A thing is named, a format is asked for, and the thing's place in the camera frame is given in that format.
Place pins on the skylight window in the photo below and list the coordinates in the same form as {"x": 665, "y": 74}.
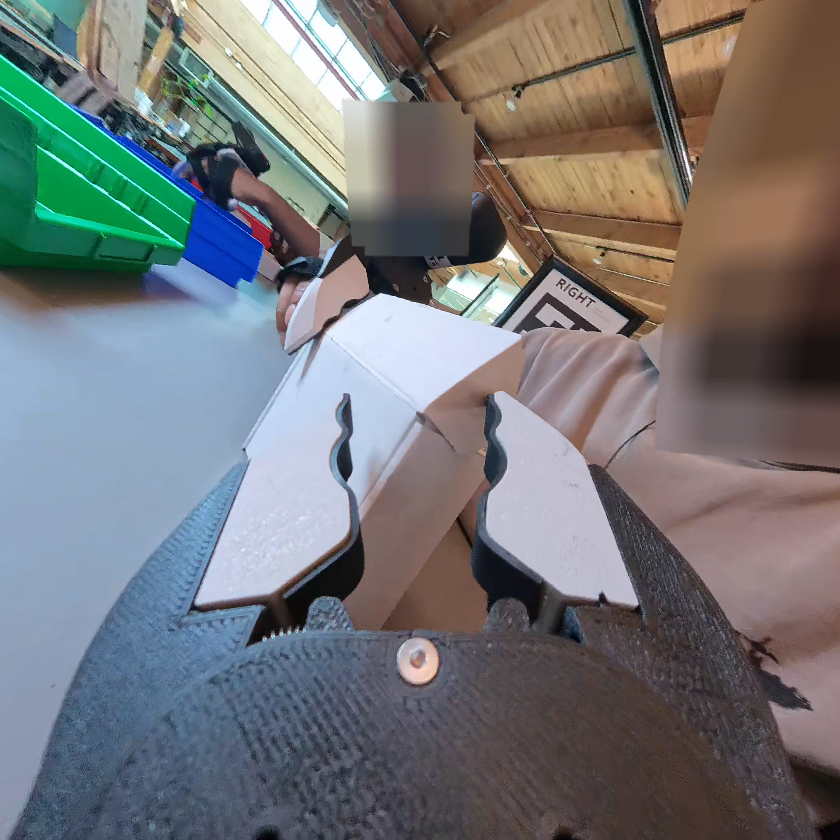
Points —
{"x": 315, "y": 46}

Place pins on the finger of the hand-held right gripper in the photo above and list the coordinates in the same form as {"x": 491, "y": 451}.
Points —
{"x": 312, "y": 321}

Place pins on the white cardboard box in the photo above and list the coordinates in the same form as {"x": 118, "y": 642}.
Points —
{"x": 407, "y": 341}

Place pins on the person's right hand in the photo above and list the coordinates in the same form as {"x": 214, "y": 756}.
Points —
{"x": 289, "y": 305}

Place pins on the red plastic bin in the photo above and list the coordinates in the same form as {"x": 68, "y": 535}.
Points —
{"x": 259, "y": 229}

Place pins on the green plastic bin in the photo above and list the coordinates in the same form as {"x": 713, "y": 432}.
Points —
{"x": 79, "y": 197}

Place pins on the blue plastic bin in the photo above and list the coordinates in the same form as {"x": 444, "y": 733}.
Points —
{"x": 216, "y": 243}

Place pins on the another person's forearm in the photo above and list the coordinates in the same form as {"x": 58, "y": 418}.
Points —
{"x": 275, "y": 216}

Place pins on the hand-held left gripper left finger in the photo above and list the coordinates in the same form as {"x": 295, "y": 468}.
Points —
{"x": 282, "y": 525}

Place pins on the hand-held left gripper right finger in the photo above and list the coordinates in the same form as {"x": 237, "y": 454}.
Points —
{"x": 558, "y": 518}

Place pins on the black ceiling spotlight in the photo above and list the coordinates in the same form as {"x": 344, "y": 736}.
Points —
{"x": 514, "y": 98}

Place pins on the grey ceiling pipe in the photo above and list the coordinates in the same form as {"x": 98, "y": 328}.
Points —
{"x": 663, "y": 98}

